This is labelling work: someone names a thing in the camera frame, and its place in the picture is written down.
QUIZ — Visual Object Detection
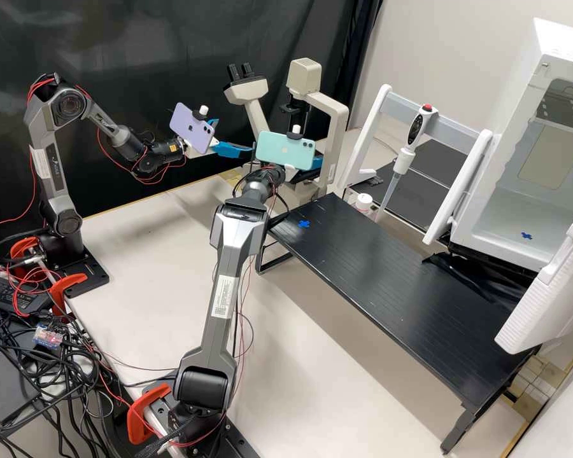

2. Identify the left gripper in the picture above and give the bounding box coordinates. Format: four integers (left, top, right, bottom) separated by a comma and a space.
206, 135, 255, 162

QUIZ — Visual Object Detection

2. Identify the cream microscope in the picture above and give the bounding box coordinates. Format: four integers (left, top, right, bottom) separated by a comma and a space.
223, 58, 350, 197

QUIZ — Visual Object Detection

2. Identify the pipette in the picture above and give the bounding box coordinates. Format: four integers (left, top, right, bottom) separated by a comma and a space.
375, 102, 439, 223

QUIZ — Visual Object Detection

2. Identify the white pipette stand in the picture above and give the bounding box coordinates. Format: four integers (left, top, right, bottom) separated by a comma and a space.
337, 83, 494, 247

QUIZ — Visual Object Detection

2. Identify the white incubator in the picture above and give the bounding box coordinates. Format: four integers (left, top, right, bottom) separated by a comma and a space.
450, 17, 573, 275

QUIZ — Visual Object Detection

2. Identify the red clamp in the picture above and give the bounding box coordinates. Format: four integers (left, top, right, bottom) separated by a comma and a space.
126, 383, 173, 445
9, 237, 46, 275
47, 272, 89, 317

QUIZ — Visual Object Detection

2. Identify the black power adapter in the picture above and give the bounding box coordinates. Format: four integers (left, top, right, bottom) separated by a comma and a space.
0, 275, 53, 316

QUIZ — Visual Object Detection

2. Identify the incubator door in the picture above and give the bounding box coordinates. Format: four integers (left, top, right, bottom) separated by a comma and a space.
494, 195, 573, 355

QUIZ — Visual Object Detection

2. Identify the flat black box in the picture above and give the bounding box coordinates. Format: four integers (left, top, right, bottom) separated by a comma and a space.
0, 352, 41, 424

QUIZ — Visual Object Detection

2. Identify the right wrist camera phone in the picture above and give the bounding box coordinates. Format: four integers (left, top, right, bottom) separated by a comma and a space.
255, 125, 317, 171

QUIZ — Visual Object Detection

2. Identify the wrist camera phone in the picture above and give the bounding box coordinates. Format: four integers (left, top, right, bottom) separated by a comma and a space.
255, 125, 317, 171
169, 102, 220, 155

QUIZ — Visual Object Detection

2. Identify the left wrist camera phone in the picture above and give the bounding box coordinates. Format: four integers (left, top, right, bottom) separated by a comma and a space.
169, 102, 220, 155

